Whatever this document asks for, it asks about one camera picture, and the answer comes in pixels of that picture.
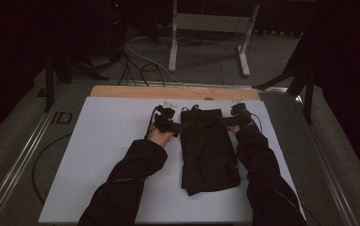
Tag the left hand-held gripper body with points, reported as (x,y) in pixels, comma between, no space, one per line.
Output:
(164,121)

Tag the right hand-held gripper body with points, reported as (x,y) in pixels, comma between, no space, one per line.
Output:
(241,114)

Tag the person's right hand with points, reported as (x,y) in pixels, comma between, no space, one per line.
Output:
(233,128)

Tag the person's left hand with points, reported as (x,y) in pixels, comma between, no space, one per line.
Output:
(160,137)

